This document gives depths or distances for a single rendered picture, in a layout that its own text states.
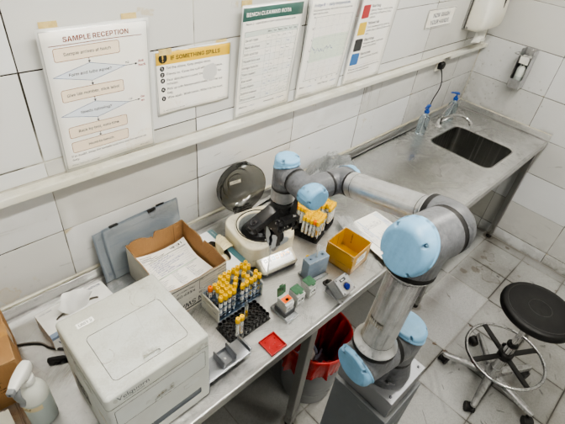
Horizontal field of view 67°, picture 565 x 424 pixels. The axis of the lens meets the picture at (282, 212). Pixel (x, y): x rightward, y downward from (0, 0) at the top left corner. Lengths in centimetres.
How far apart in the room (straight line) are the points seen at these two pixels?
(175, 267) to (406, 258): 97
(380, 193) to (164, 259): 89
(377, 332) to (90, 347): 69
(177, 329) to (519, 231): 303
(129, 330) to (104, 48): 75
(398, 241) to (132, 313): 71
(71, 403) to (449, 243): 111
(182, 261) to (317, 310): 53
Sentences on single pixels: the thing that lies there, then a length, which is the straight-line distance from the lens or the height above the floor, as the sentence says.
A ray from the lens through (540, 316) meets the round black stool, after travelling 233.
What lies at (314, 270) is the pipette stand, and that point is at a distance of 166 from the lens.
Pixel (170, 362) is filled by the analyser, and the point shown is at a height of 116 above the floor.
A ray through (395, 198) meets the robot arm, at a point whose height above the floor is 151.
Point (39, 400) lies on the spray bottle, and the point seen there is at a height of 100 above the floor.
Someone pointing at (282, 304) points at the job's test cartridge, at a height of 94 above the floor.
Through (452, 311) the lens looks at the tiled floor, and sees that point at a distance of 305.
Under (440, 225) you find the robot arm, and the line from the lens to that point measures 90.
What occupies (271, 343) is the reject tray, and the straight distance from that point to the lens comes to 149.
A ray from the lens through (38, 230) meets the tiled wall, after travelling 152.
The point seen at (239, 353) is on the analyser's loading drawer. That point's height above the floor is 91.
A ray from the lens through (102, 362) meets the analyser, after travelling 114.
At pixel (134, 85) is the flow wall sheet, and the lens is 140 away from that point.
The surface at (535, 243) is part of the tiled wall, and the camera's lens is 375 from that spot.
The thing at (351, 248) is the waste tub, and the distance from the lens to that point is 185.
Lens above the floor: 211
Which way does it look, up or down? 38 degrees down
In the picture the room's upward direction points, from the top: 8 degrees clockwise
